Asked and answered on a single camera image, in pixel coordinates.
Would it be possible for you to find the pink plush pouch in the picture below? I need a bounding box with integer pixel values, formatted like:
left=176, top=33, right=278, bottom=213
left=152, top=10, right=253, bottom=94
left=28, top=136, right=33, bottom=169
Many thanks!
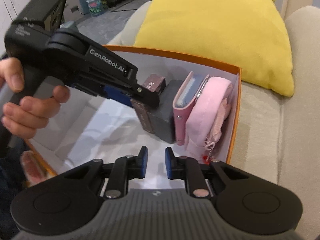
left=185, top=76, right=234, bottom=164

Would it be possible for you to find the yellow pillow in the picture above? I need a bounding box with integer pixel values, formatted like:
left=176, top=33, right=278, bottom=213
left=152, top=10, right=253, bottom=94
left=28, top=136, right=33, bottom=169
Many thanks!
left=134, top=0, right=295, bottom=97

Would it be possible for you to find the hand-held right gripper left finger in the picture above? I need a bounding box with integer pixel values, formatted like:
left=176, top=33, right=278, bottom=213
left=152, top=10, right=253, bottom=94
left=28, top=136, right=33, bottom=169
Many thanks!
left=64, top=146, right=148, bottom=200

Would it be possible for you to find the large water jug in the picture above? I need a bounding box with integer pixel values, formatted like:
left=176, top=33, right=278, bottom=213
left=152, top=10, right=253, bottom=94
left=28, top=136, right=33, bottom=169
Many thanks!
left=85, top=0, right=105, bottom=17

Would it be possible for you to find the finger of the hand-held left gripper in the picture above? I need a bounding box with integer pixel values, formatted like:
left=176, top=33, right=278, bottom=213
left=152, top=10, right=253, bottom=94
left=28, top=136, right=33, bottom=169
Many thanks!
left=71, top=82, right=133, bottom=107
left=77, top=76, right=160, bottom=108

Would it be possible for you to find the maroon box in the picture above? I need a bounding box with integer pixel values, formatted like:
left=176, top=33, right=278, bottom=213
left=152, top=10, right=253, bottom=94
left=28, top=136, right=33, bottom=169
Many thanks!
left=132, top=73, right=167, bottom=135

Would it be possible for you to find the person's left hand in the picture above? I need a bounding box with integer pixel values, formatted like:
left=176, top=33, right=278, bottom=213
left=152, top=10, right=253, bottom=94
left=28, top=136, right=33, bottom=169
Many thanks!
left=0, top=57, right=71, bottom=140

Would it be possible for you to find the white pink crochet bunny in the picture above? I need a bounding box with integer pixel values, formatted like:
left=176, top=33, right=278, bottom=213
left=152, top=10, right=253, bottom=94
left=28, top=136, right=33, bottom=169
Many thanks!
left=20, top=151, right=49, bottom=183

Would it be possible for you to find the white marble table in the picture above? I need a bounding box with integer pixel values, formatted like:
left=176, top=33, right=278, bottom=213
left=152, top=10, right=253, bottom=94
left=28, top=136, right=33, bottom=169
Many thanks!
left=0, top=0, right=35, bottom=53

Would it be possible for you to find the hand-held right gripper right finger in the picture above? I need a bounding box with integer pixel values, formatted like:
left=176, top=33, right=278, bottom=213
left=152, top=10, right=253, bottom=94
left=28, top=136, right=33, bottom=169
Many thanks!
left=165, top=147, right=250, bottom=198

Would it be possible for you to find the beige sofa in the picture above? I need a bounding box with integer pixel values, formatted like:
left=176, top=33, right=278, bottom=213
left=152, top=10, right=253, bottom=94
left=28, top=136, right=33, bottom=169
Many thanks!
left=107, top=0, right=320, bottom=198

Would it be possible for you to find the person's left leg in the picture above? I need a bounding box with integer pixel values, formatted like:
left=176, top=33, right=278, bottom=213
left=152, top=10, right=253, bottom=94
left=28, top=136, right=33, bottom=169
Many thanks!
left=0, top=155, right=28, bottom=233

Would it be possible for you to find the orange cardboard box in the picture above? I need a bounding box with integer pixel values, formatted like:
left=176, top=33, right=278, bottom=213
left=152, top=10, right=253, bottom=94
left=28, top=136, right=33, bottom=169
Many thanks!
left=25, top=44, right=242, bottom=178

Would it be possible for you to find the black box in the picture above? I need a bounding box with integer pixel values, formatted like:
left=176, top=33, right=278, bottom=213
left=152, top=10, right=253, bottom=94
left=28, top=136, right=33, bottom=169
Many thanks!
left=147, top=79, right=185, bottom=144

